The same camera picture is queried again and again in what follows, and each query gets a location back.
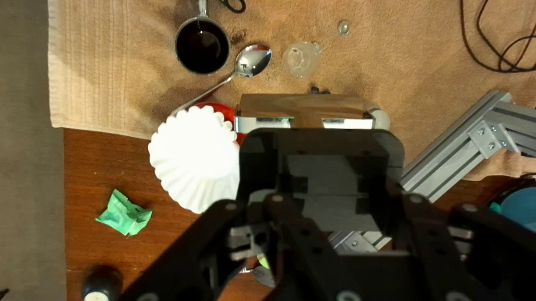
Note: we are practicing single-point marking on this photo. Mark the beige towel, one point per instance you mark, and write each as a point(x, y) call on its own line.
point(111, 67)

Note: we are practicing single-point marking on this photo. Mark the small clear glass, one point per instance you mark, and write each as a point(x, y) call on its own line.
point(302, 59)

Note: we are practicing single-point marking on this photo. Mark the green crumpled paper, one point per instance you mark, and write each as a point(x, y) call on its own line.
point(125, 214)

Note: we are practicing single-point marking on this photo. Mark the black round shaker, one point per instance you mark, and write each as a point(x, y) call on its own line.
point(101, 285)

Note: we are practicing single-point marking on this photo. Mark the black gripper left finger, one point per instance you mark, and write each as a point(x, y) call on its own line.
point(190, 261)

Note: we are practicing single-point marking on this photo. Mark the red bowl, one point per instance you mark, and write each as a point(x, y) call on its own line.
point(227, 114)

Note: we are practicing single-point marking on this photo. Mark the aluminium rack with black plate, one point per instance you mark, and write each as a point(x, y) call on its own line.
point(475, 144)

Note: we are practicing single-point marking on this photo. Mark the small clear lid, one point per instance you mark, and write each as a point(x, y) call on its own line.
point(344, 27)

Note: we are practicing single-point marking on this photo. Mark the metal spoon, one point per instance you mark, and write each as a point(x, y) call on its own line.
point(253, 61)

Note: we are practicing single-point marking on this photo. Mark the black measuring cup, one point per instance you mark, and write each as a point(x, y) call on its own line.
point(202, 47)

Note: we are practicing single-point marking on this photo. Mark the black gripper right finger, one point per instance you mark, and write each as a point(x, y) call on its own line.
point(491, 251)

